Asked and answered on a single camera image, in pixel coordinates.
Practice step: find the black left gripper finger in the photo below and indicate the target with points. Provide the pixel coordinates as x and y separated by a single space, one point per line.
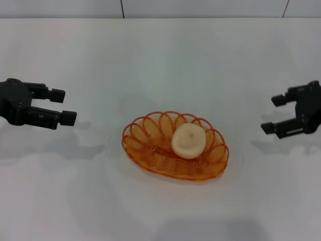
57 95
50 119

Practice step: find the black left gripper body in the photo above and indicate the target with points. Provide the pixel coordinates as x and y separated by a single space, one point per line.
15 103

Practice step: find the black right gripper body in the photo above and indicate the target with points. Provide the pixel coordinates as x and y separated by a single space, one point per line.
311 108

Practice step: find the orange woven plastic basket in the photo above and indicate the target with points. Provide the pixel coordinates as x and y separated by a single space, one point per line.
160 160

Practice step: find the round beige bread bun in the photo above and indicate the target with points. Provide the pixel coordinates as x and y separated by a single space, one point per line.
188 140

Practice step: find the white tablecloth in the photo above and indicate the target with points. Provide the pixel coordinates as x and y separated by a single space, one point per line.
160 62

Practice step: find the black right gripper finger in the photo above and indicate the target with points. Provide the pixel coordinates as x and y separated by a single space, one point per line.
286 128
293 94

